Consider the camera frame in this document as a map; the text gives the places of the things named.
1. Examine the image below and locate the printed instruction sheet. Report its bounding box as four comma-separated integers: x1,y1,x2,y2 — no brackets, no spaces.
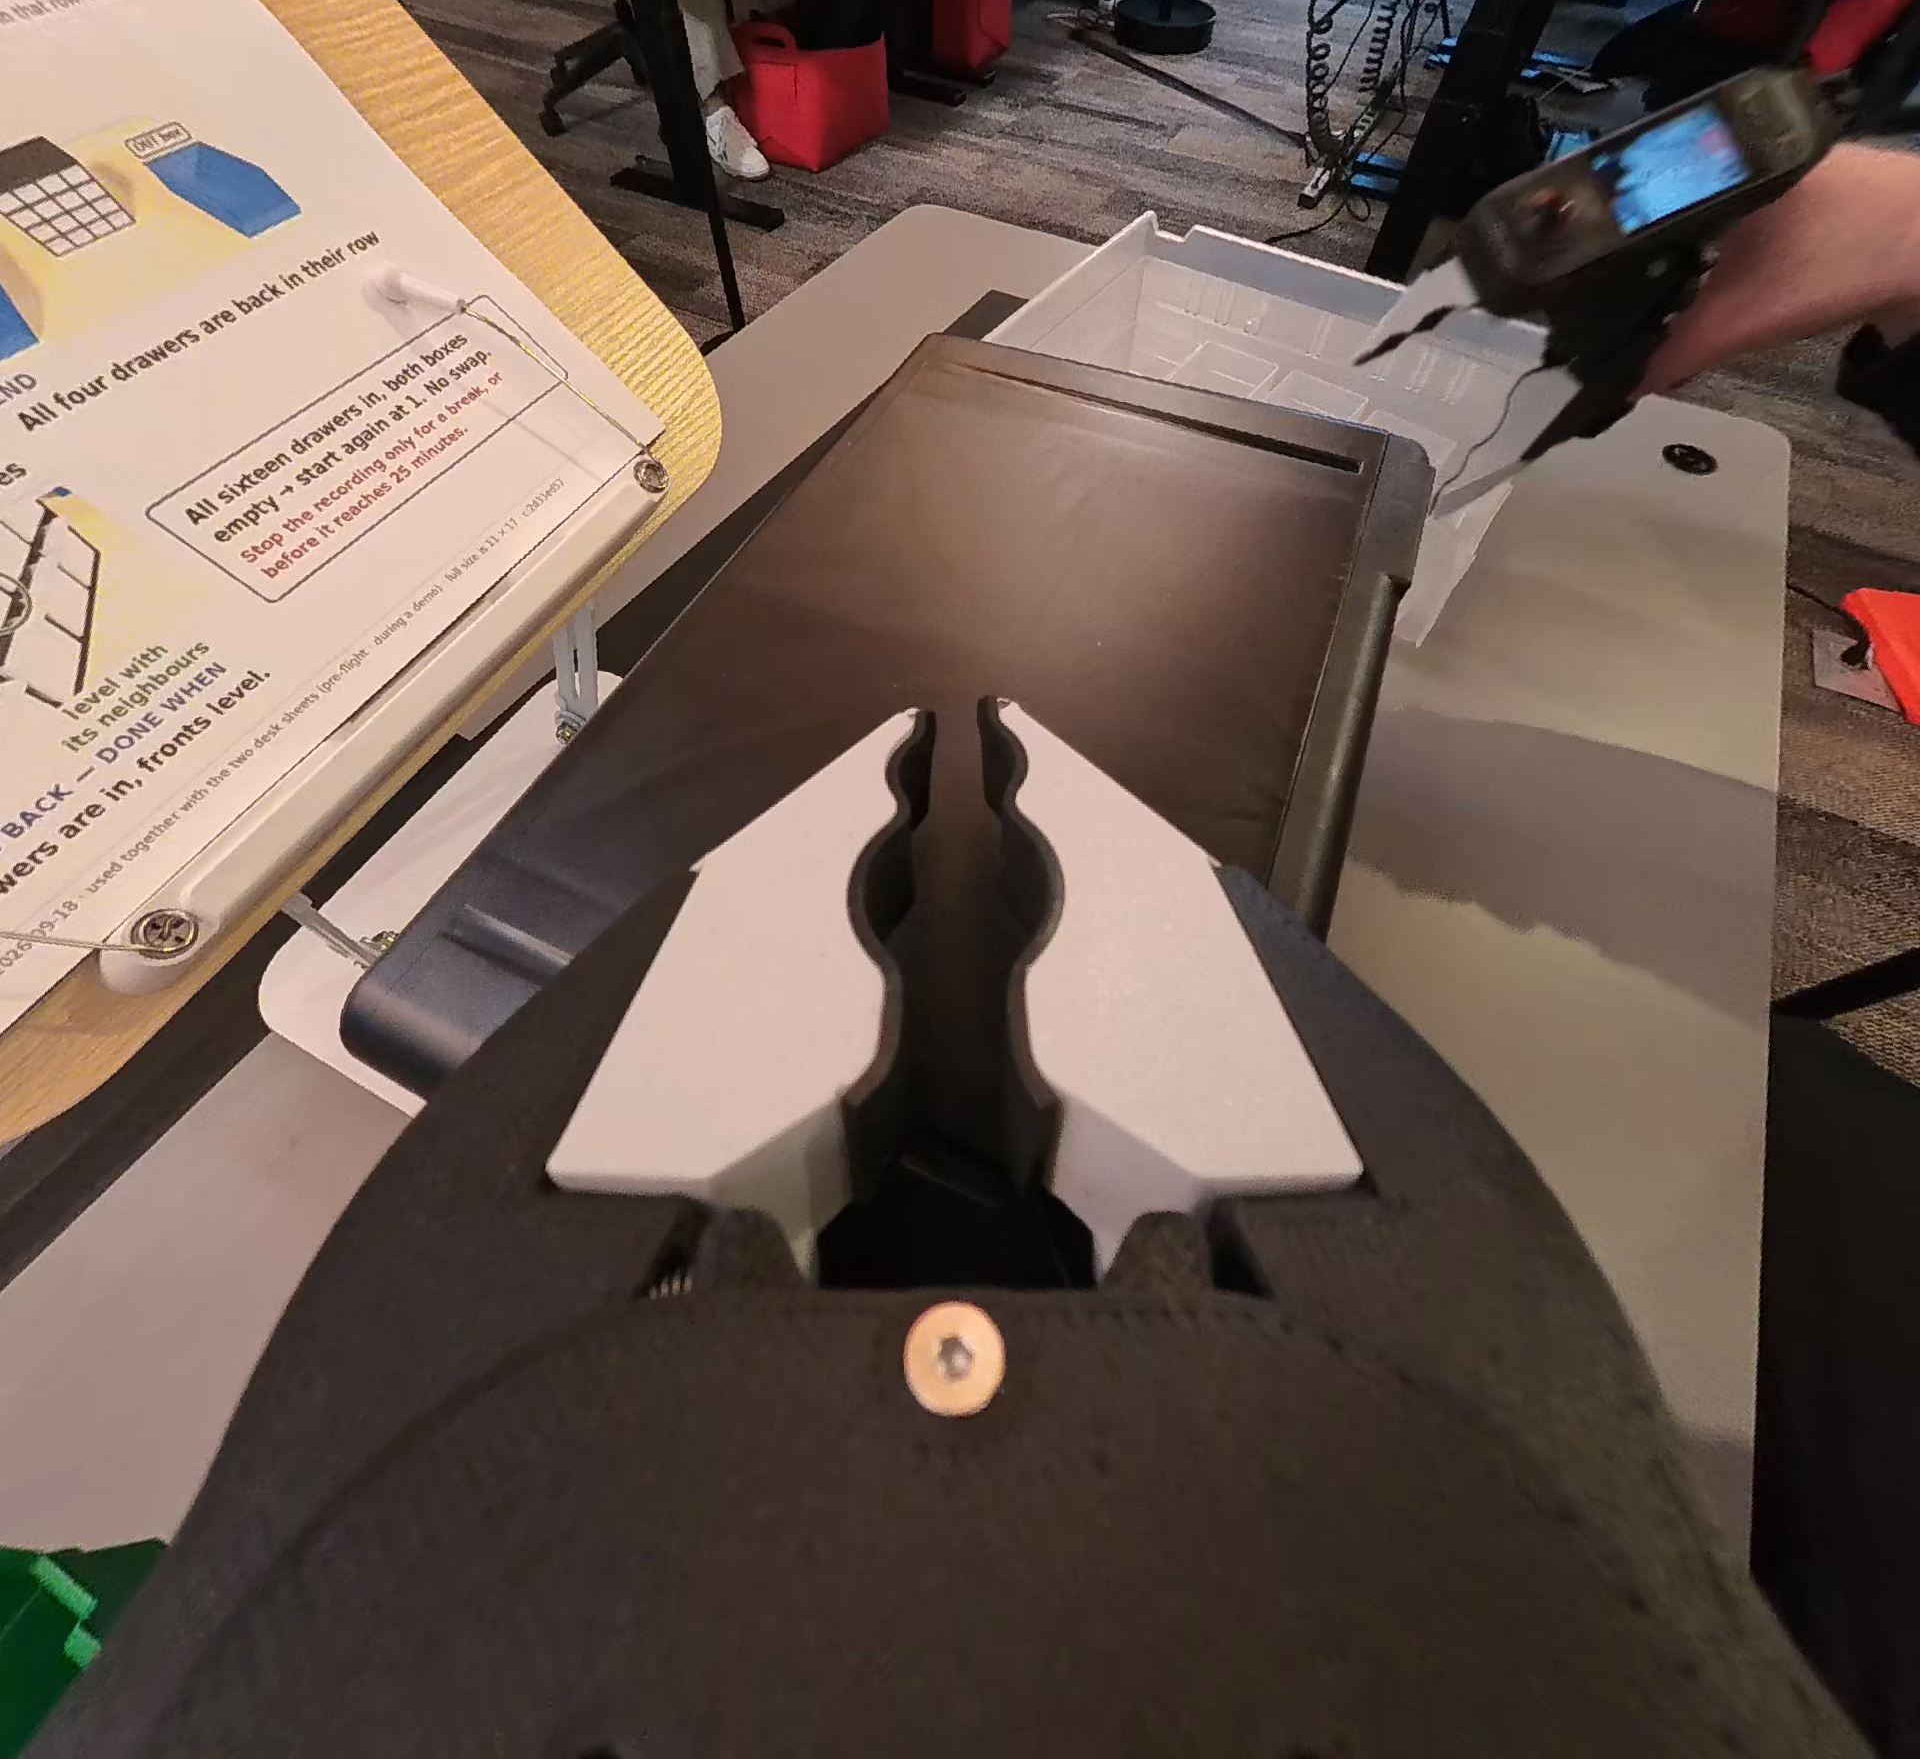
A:
0,0,669,1041

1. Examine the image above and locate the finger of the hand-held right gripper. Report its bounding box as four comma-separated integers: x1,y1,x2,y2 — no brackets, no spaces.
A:
1432,355,1640,504
1354,263,1559,365

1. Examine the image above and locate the green plastic box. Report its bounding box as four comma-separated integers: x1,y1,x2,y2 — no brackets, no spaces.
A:
0,1537,169,1759

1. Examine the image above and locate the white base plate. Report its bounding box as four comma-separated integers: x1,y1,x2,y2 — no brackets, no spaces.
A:
259,672,601,1123

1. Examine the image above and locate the person's right hand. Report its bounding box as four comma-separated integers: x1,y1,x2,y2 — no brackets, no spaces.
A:
1642,143,1866,395

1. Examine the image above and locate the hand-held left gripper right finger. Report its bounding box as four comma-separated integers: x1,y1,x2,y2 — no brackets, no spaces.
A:
975,694,1369,1284

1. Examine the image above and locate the person's right forearm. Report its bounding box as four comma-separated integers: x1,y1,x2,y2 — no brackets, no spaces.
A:
1852,143,1920,343

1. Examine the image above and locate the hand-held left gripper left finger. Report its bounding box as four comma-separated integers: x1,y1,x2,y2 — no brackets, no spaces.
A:
544,705,941,1280

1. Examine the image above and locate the white metal bracket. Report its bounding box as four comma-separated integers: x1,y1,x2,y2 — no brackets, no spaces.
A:
547,595,605,740

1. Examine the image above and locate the desk with black legs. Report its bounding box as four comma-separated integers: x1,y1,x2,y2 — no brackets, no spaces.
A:
608,0,963,336

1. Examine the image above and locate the large red bag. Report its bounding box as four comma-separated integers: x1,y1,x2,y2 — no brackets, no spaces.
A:
731,19,891,174

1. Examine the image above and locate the black drawer cabinet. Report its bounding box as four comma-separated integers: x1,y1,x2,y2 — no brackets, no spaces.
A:
344,331,1434,1101

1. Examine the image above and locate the black coiled cable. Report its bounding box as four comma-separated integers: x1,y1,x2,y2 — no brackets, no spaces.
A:
1296,0,1404,207

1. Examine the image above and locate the wooden board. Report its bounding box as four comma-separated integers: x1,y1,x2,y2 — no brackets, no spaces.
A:
0,0,722,1146

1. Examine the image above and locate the white sheet holder rail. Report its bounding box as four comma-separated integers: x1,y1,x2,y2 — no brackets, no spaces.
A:
96,440,672,996

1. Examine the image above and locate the white plastic box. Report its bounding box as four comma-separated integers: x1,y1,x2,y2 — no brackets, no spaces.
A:
982,211,1561,651

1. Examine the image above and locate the orange red plastic part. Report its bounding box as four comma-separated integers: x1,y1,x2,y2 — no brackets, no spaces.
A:
1841,586,1920,726

